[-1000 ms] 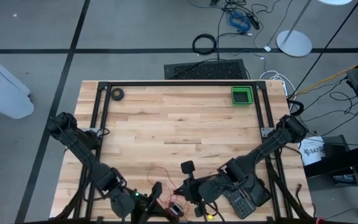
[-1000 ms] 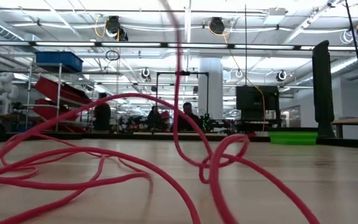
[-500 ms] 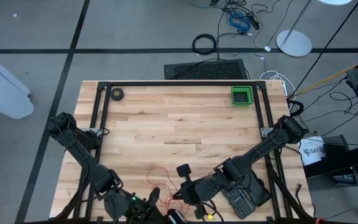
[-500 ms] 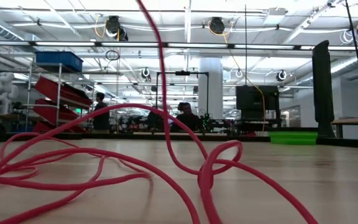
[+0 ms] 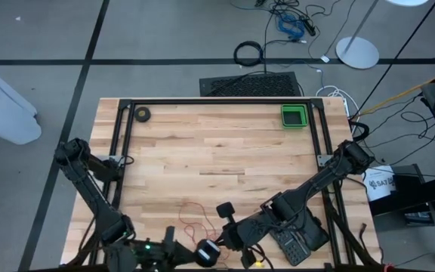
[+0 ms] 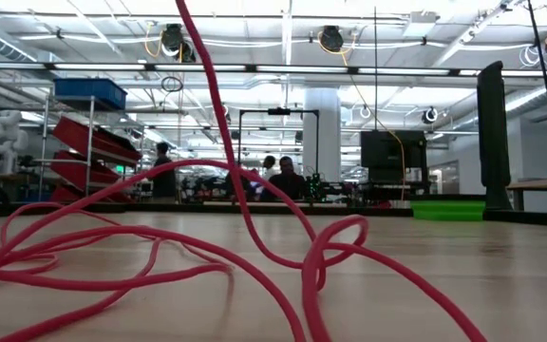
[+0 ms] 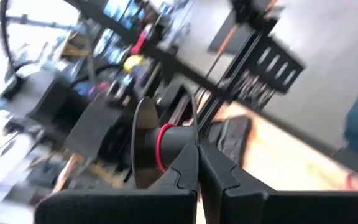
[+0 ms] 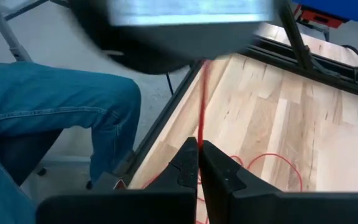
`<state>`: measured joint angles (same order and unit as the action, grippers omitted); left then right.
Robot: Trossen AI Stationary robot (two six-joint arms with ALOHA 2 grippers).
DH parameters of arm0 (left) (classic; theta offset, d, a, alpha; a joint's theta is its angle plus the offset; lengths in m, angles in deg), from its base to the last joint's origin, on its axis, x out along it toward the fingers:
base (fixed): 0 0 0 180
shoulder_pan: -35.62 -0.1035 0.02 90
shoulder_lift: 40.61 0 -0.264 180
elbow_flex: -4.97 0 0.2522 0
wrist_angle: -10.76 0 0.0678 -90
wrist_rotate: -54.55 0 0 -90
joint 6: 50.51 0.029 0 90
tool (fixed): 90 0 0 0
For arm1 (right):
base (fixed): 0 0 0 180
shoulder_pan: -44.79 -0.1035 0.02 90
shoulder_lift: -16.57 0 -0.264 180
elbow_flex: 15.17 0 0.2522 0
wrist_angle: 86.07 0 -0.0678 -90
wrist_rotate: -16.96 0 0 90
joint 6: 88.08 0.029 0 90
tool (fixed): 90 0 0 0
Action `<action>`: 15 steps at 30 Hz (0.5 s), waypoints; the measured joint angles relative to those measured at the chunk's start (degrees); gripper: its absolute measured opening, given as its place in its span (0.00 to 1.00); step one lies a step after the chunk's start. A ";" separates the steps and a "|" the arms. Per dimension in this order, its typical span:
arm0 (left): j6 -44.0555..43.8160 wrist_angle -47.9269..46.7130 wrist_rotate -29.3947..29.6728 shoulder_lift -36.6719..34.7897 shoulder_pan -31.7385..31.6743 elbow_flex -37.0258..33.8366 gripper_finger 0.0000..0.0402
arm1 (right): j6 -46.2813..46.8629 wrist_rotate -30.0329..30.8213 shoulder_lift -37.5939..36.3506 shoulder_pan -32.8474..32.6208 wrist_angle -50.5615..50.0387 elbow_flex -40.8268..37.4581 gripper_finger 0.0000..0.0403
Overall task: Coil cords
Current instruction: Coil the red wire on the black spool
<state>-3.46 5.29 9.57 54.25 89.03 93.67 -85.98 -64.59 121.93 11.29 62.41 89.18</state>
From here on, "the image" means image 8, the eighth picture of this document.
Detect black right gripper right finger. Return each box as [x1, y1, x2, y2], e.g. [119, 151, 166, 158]
[199, 139, 279, 224]

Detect orange box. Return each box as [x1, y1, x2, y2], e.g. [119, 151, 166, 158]
[299, 8, 345, 29]

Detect red cord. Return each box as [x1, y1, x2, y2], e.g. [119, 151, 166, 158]
[141, 58, 304, 224]

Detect black aluminium table frame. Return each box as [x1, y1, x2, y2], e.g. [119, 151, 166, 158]
[91, 0, 358, 191]

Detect black office chair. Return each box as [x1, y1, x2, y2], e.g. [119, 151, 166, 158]
[0, 128, 94, 191]

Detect white table with grey leg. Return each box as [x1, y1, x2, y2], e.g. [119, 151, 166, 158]
[0, 0, 50, 62]

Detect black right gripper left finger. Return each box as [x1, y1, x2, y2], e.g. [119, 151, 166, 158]
[144, 136, 200, 191]

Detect person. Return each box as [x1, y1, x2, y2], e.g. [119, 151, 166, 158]
[0, 60, 142, 224]

